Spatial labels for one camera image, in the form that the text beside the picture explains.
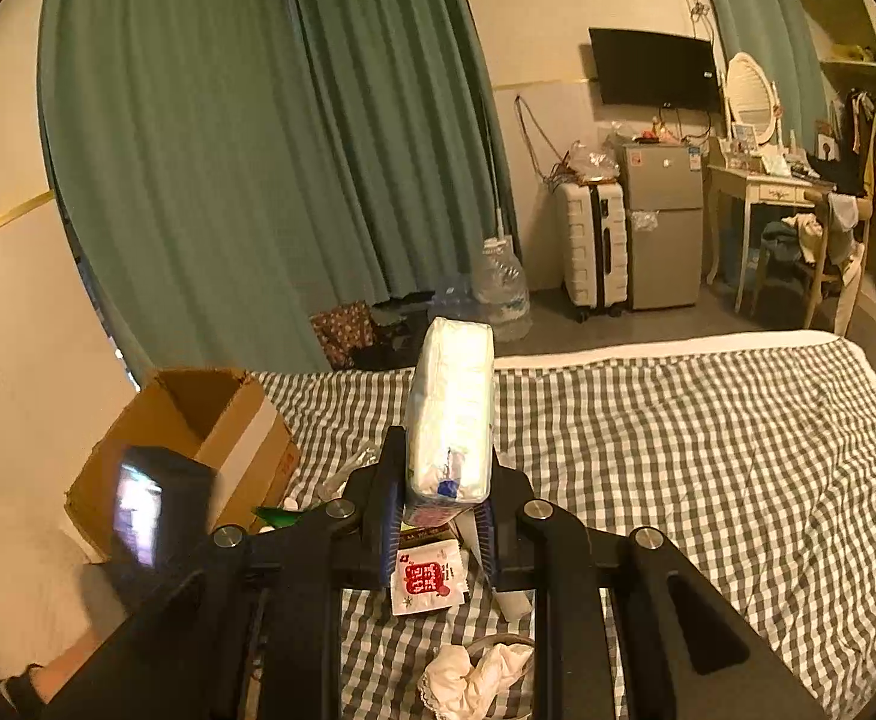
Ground white oval mirror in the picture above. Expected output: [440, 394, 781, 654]
[724, 52, 778, 148]

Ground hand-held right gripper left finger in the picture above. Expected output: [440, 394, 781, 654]
[40, 426, 409, 720]

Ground brown cardboard box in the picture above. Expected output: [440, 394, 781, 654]
[63, 367, 302, 565]

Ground white vanity desk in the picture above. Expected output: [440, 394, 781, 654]
[704, 139, 838, 316]

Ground wall cable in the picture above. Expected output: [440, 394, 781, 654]
[514, 94, 560, 190]

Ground red and white sachet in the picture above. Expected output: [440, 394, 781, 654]
[391, 538, 471, 616]

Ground white suitcase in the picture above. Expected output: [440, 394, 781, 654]
[556, 180, 628, 324]

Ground white pillow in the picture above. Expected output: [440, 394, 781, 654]
[0, 502, 128, 680]

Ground wide green curtain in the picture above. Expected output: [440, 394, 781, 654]
[37, 0, 518, 377]

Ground white tissue pack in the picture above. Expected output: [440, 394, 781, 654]
[400, 317, 496, 530]

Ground narrow green curtain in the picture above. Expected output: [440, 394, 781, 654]
[689, 0, 833, 137]

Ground clear plastic bag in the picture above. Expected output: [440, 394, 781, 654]
[558, 141, 623, 185]

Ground grey mini fridge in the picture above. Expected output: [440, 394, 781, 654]
[618, 139, 706, 312]

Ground checkered bed sheet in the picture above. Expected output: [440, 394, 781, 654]
[254, 337, 876, 720]

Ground person's left forearm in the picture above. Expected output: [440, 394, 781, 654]
[29, 626, 110, 703]

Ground brown patterned bag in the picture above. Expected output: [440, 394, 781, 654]
[310, 302, 377, 371]

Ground black shoes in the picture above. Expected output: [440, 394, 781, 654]
[352, 296, 436, 373]

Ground wooden chair with clothes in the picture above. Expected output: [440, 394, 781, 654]
[753, 191, 875, 338]

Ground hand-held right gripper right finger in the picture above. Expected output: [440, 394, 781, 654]
[474, 450, 833, 720]

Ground large clear water jug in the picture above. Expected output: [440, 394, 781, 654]
[470, 236, 533, 343]

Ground clear plastic wrapper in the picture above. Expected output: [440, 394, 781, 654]
[318, 448, 380, 505]

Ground green packet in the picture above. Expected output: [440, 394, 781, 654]
[253, 506, 308, 530]

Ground hanging clothes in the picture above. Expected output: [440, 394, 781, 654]
[832, 86, 876, 212]

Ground black wall television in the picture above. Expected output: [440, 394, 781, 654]
[588, 28, 720, 110]

